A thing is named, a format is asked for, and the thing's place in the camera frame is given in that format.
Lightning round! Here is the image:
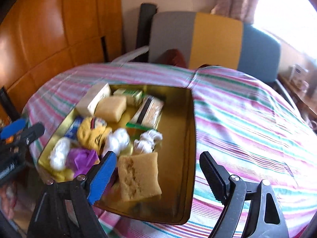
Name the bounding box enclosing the white chair armrest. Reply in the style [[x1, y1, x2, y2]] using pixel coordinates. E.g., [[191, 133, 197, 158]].
[[112, 46, 149, 63]]

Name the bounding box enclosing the green-edged cracker snack packet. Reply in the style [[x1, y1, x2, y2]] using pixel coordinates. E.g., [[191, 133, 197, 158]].
[[126, 95, 164, 131]]

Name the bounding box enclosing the black rolled mat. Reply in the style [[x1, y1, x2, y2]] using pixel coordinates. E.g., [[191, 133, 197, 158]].
[[135, 3, 158, 49]]

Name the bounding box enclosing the yellow sponge cake block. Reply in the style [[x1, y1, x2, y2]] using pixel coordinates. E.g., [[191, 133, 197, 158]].
[[118, 152, 162, 202]]

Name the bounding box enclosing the white cardboard box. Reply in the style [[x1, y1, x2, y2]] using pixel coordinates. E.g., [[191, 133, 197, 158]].
[[75, 83, 111, 117]]

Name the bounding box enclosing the white knotted cloth bundle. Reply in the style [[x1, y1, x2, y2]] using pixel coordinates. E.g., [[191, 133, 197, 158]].
[[133, 130, 163, 154]]

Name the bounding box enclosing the striped pink green bedsheet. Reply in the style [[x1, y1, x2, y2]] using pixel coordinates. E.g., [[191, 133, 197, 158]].
[[23, 62, 316, 237]]

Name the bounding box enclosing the wooden side table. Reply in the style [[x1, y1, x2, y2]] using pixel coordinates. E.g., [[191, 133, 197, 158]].
[[278, 74, 316, 119]]

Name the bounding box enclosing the white blue product box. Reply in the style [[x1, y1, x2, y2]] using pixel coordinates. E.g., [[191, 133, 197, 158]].
[[289, 64, 308, 87]]

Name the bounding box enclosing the wooden wardrobe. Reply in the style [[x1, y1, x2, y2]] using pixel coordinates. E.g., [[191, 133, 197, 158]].
[[1, 0, 123, 112]]

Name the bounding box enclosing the grey yellow blue chair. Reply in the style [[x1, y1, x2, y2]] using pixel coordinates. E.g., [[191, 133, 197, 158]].
[[111, 11, 298, 105]]

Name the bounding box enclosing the dark red cushion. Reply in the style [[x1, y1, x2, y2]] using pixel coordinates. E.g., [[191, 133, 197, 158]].
[[155, 49, 187, 69]]

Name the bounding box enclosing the blue white tissue pack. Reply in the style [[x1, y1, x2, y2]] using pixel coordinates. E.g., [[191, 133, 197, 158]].
[[64, 116, 83, 141]]

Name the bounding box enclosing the purple snack wrapper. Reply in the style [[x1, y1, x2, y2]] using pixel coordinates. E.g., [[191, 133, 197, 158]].
[[66, 148, 100, 177]]

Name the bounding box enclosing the yellow knitted face toy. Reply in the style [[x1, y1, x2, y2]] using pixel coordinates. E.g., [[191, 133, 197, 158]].
[[77, 117, 112, 156]]

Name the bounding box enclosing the white plastic-wrapped ball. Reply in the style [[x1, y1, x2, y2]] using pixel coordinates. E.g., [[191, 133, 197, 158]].
[[48, 137, 72, 171]]

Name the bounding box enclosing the gold metal tin tray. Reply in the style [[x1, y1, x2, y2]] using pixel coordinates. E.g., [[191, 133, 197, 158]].
[[36, 83, 197, 226]]

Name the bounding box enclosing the green white small carton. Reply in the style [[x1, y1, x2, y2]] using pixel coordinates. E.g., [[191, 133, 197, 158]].
[[113, 89, 143, 107]]

